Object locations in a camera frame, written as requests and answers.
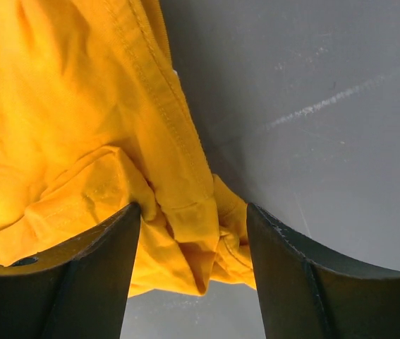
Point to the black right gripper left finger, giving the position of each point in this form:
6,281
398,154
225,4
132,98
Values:
77,289

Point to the orange t shirt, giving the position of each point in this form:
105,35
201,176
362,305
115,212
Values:
92,118

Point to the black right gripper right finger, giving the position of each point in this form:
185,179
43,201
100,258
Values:
307,290

